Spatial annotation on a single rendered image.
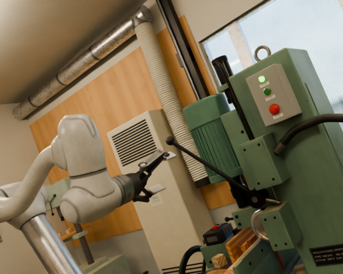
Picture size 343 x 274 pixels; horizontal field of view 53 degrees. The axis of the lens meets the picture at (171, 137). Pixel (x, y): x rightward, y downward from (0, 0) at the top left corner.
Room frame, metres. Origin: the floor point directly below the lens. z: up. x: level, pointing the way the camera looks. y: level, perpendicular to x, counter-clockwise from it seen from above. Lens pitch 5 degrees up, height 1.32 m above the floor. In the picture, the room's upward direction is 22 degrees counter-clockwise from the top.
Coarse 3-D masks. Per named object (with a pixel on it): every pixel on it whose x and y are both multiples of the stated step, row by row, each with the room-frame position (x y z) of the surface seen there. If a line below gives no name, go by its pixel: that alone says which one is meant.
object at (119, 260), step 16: (48, 192) 3.31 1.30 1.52; (64, 192) 3.18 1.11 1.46; (48, 208) 3.37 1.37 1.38; (80, 224) 3.32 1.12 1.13; (64, 240) 3.38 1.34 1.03; (80, 240) 3.29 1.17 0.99; (112, 256) 3.49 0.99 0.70; (96, 272) 3.10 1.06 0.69; (112, 272) 3.23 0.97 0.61; (128, 272) 3.37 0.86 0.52
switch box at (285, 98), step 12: (264, 72) 0.99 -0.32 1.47; (276, 72) 0.97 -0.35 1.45; (252, 84) 1.02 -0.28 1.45; (276, 84) 0.98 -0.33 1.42; (288, 84) 1.00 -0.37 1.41; (264, 96) 1.01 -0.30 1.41; (276, 96) 0.99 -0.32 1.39; (288, 96) 0.97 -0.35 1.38; (264, 108) 1.02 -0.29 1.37; (288, 108) 0.98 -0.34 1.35; (300, 108) 1.01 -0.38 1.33; (264, 120) 1.03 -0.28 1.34; (276, 120) 1.01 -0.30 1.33
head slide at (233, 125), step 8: (232, 112) 1.19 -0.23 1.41; (224, 120) 1.22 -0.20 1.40; (232, 120) 1.20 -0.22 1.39; (240, 120) 1.18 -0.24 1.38; (232, 128) 1.21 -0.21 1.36; (240, 128) 1.19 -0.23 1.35; (232, 136) 1.21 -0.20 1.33; (240, 136) 1.20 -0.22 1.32; (232, 144) 1.22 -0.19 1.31; (240, 144) 1.20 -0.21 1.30; (240, 152) 1.21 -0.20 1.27; (240, 160) 1.22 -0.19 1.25; (248, 176) 1.21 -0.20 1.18; (248, 184) 1.22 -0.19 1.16; (272, 192) 1.18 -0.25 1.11
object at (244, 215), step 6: (234, 210) 1.34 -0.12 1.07; (240, 210) 1.31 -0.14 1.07; (246, 210) 1.29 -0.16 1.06; (252, 210) 1.28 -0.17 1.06; (234, 216) 1.33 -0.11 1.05; (240, 216) 1.31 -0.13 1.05; (246, 216) 1.30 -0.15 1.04; (240, 222) 1.32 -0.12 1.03; (246, 222) 1.30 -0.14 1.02; (240, 228) 1.33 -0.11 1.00
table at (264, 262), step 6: (270, 252) 1.28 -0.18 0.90; (282, 252) 1.34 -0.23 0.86; (228, 258) 1.38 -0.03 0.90; (264, 258) 1.24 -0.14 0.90; (270, 258) 1.26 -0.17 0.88; (276, 258) 1.29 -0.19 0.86; (282, 258) 1.33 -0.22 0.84; (228, 264) 1.32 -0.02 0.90; (264, 264) 1.22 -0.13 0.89; (270, 264) 1.25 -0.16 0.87; (276, 264) 1.28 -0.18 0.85; (210, 270) 1.43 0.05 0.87; (258, 270) 1.18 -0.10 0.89; (264, 270) 1.21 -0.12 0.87; (270, 270) 1.24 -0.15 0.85
